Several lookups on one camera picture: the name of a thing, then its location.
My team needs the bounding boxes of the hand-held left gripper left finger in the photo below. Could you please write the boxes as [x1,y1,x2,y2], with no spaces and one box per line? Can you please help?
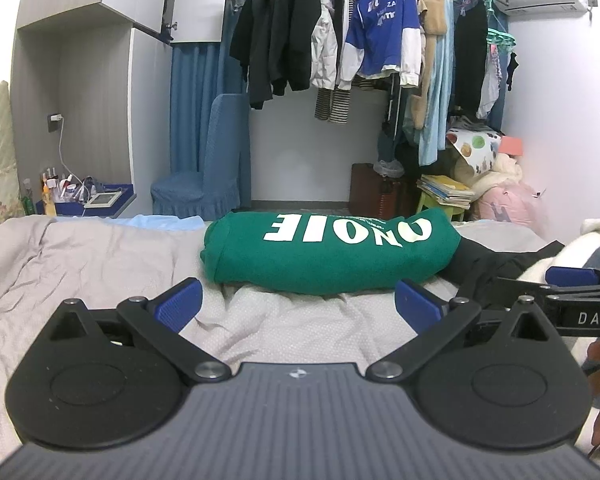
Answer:
[47,277,233,382]

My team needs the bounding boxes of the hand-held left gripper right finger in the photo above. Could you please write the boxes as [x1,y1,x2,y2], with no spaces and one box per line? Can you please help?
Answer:
[365,277,553,382]

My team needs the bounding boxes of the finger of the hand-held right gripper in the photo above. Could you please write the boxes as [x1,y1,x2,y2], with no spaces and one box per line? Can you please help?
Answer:
[545,266,600,287]
[497,276,563,295]

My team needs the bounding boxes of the green hoodie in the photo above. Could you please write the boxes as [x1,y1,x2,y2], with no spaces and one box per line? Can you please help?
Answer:
[200,208,462,296]

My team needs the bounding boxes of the teal clothes hanger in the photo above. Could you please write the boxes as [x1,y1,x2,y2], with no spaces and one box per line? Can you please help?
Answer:
[485,0,519,49]

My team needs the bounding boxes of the white fluffy blanket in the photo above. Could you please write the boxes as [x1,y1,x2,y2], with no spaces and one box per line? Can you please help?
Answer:
[515,217,600,286]

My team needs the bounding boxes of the black garment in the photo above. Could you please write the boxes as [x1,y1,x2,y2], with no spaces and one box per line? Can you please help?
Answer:
[442,237,566,301]

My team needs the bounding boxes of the light blue bed sheet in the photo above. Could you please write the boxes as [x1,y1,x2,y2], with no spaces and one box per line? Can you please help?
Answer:
[120,214,206,233]

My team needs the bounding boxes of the pink bag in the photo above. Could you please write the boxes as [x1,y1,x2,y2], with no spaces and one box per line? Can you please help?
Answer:
[472,180,543,233]

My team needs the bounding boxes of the green stool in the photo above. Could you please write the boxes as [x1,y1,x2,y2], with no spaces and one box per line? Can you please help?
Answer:
[417,190,468,223]

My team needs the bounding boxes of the brown storage box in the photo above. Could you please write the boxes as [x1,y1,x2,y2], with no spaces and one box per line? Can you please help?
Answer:
[350,162,406,220]

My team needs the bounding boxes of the stack of books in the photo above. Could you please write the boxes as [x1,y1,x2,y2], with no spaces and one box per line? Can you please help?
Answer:
[416,174,476,208]

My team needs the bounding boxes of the blue bedside table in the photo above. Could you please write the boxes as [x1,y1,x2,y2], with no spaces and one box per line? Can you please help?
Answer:
[35,182,133,218]

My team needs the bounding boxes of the white tablet device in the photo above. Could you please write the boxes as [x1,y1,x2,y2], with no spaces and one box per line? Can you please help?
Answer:
[83,191,124,209]

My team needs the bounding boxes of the pink box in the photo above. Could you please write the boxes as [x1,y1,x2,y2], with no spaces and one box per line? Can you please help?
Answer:
[497,135,524,157]

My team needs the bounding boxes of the blue covered chair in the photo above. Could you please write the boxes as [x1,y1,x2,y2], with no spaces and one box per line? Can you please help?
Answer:
[150,92,253,221]

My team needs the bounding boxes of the polka dot bag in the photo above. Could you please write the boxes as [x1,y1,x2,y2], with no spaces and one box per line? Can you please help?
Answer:
[446,127,503,173]

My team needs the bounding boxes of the hanging jeans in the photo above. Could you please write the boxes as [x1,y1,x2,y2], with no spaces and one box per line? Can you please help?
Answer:
[375,80,406,171]

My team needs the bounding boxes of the blue curtain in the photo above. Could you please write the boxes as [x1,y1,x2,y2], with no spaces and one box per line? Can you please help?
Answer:
[170,42,253,173]

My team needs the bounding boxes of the light blue hanging garment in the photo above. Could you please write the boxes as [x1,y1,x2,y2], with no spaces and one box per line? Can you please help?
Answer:
[412,0,456,166]

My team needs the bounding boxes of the grey wardrobe cabinet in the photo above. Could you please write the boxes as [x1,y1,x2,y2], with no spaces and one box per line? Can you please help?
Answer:
[10,0,231,211]

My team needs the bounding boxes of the striped hanging shirt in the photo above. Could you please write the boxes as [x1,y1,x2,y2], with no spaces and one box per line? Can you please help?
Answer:
[314,87,352,125]

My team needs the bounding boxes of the dark hanging garment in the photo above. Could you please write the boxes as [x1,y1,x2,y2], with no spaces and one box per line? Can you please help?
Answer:
[452,2,491,121]

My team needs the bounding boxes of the white hanging jacket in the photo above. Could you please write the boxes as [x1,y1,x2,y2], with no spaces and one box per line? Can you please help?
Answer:
[310,7,341,90]

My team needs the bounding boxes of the blue and white jersey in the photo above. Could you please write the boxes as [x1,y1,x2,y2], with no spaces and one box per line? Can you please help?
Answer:
[336,0,425,87]

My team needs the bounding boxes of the black hanging coat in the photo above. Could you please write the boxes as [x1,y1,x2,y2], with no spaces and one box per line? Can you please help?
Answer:
[229,0,331,111]

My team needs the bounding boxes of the beige hanging coat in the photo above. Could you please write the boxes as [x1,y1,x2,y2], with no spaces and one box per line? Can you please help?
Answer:
[409,0,451,131]

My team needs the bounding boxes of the white charging cable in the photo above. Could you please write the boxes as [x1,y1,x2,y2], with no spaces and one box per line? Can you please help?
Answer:
[55,117,89,202]

